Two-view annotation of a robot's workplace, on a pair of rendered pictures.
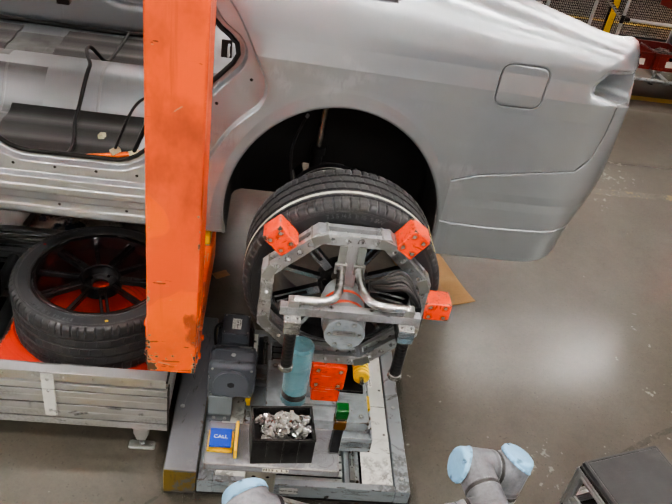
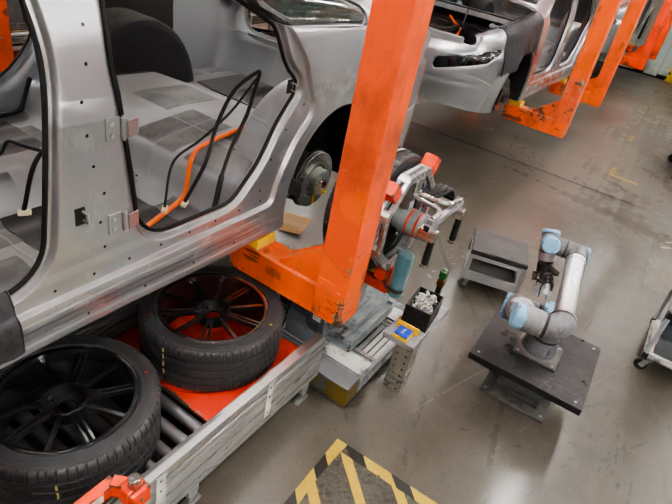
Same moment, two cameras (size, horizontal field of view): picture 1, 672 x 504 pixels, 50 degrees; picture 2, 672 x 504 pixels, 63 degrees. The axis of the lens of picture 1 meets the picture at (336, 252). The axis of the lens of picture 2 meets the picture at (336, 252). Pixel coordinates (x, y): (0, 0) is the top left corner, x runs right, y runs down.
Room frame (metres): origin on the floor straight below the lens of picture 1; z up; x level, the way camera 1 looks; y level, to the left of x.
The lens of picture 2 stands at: (0.61, 2.19, 2.16)
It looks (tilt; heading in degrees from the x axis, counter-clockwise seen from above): 32 degrees down; 306
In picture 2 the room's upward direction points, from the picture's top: 12 degrees clockwise
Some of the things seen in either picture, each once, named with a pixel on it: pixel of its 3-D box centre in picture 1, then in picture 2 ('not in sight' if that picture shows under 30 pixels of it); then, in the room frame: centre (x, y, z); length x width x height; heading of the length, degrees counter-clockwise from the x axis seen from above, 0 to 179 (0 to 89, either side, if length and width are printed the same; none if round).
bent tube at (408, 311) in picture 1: (385, 281); (441, 190); (1.73, -0.16, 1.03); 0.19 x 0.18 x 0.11; 8
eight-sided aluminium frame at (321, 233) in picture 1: (342, 298); (403, 218); (1.84, -0.05, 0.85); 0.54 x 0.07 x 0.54; 98
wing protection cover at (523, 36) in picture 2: not in sight; (515, 42); (2.81, -2.95, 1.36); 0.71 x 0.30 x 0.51; 98
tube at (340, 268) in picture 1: (319, 275); (424, 202); (1.71, 0.03, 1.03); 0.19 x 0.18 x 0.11; 8
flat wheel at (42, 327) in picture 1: (101, 294); (212, 323); (2.16, 0.89, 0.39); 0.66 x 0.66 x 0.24
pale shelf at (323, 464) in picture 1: (272, 448); (417, 321); (1.53, 0.09, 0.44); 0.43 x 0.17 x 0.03; 98
